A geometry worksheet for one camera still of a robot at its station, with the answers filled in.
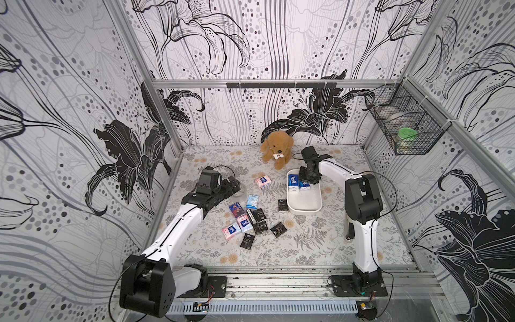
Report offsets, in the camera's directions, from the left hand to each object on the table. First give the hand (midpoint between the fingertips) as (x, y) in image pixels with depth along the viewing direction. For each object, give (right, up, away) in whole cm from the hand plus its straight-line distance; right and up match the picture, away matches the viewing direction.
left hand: (236, 190), depth 84 cm
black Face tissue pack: (+10, -12, +6) cm, 16 cm away
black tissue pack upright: (+6, -12, +3) cm, 14 cm away
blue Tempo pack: (+32, 0, +14) cm, 35 cm away
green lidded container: (+70, +21, -4) cm, 73 cm away
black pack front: (+5, -21, -2) cm, 22 cm away
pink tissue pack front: (-2, -17, 0) cm, 17 cm away
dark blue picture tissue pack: (-1, -10, +7) cm, 12 cm away
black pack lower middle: (+10, -16, +2) cm, 19 cm away
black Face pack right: (+21, -8, +9) cm, 24 cm away
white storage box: (+31, -5, +14) cm, 35 cm away
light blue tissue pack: (+6, -7, +9) cm, 13 cm away
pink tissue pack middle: (+4, -14, +2) cm, 15 cm away
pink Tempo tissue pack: (+12, +2, +17) cm, 21 cm away
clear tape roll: (+1, -2, +15) cm, 15 cm away
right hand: (+34, +5, +20) cm, 40 cm away
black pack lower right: (+18, -17, +2) cm, 25 cm away
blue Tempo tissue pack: (+27, +3, +12) cm, 29 cm away
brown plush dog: (+19, +19, +14) cm, 31 cm away
